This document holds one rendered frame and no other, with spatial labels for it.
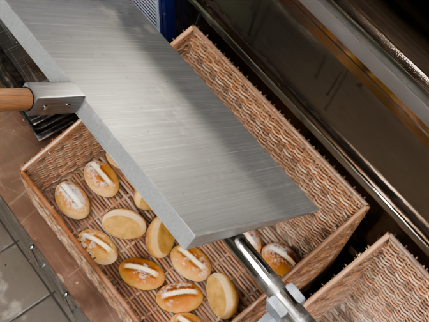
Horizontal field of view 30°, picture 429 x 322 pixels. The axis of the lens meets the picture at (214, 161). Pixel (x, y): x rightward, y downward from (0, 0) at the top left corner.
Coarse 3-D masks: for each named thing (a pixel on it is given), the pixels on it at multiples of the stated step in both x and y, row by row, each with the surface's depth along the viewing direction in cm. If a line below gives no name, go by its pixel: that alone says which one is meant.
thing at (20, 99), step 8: (0, 88) 102; (8, 88) 103; (16, 88) 104; (24, 88) 105; (0, 96) 101; (8, 96) 102; (16, 96) 103; (24, 96) 104; (32, 96) 105; (0, 104) 101; (8, 104) 102; (16, 104) 103; (24, 104) 104; (32, 104) 105
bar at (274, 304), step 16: (224, 240) 114; (240, 240) 114; (240, 256) 113; (256, 256) 113; (256, 272) 112; (272, 272) 112; (272, 288) 110; (288, 288) 111; (272, 304) 110; (288, 304) 109; (272, 320) 112; (288, 320) 110; (304, 320) 108
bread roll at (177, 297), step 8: (168, 288) 166; (176, 288) 165; (184, 288) 165; (192, 288) 166; (160, 296) 166; (168, 296) 165; (176, 296) 165; (184, 296) 165; (192, 296) 165; (200, 296) 167; (160, 304) 166; (168, 304) 165; (176, 304) 165; (184, 304) 165; (192, 304) 166; (176, 312) 167
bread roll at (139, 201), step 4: (136, 192) 176; (136, 196) 176; (140, 196) 175; (136, 200) 176; (140, 200) 175; (136, 204) 176; (140, 204) 175; (144, 204) 176; (140, 208) 177; (144, 208) 176; (148, 208) 177
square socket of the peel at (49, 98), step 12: (24, 84) 106; (36, 84) 107; (48, 84) 108; (60, 84) 110; (72, 84) 112; (36, 96) 105; (48, 96) 106; (60, 96) 108; (72, 96) 110; (84, 96) 112; (36, 108) 106; (48, 108) 108; (60, 108) 110; (72, 108) 112
